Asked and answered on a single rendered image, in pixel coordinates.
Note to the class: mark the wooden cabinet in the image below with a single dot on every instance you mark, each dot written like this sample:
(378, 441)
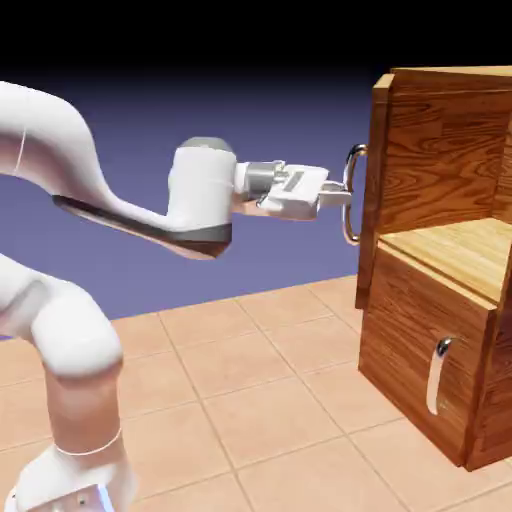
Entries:
(440, 168)

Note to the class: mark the short wooden cabinet door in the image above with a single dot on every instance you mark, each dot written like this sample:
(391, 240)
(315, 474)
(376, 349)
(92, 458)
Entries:
(404, 320)

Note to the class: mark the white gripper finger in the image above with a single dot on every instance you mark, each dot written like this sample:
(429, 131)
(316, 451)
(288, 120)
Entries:
(335, 186)
(332, 199)

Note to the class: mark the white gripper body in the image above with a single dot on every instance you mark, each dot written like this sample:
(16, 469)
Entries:
(298, 196)

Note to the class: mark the tall wooden cabinet door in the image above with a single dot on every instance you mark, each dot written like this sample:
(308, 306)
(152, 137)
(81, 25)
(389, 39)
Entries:
(370, 180)

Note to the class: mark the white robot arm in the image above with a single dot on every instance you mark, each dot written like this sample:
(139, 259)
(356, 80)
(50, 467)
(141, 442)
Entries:
(76, 152)

